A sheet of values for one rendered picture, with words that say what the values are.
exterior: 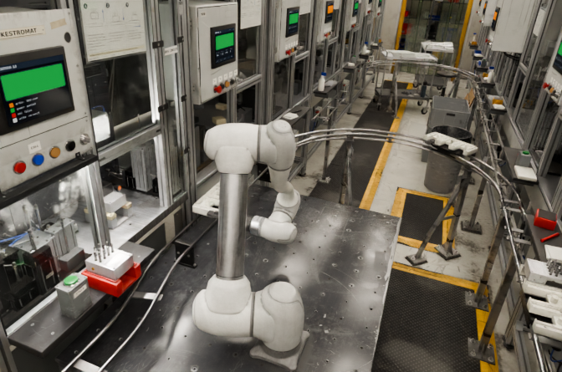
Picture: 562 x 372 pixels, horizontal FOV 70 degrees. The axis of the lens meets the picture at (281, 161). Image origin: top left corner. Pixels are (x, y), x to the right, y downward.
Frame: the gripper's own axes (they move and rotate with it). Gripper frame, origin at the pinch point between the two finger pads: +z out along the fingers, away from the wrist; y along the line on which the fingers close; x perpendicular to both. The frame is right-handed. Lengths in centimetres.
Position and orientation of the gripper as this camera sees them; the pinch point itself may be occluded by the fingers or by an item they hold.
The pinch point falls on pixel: (214, 214)
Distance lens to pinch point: 200.5
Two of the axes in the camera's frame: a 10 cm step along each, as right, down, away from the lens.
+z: -9.3, -1.9, 3.0
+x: -3.5, 3.8, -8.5
